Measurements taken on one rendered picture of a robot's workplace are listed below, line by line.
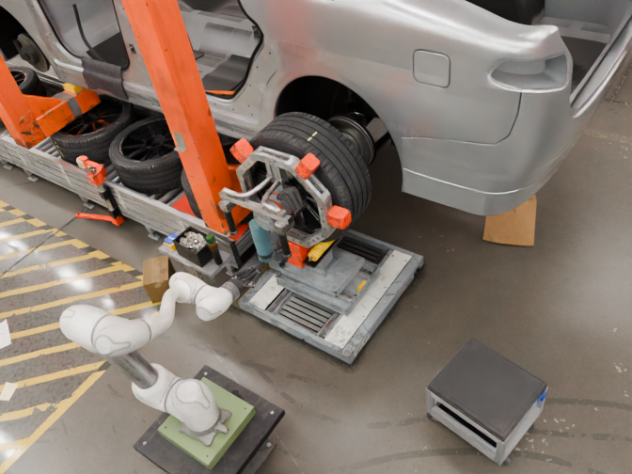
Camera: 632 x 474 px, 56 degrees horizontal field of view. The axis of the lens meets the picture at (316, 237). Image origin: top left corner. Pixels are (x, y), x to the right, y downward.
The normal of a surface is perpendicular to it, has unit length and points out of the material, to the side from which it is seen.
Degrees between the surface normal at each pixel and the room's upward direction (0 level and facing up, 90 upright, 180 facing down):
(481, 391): 0
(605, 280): 0
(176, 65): 90
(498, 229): 1
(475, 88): 90
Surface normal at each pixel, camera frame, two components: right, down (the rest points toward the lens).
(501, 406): -0.14, -0.71
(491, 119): -0.51, 0.65
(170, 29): 0.81, 0.32
